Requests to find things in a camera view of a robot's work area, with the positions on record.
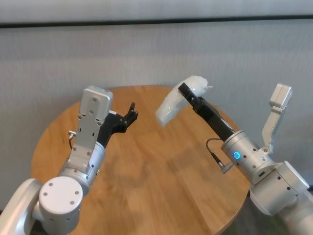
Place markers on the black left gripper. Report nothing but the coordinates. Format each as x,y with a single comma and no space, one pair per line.
112,127

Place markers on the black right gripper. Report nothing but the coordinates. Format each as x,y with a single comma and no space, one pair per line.
215,120

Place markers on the white plastic-wrapped sandbag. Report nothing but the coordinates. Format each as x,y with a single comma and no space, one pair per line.
173,105

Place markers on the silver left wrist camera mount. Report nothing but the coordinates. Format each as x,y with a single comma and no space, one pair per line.
94,117

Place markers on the black horizontal wall rail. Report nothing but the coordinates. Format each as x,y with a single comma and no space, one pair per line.
156,21

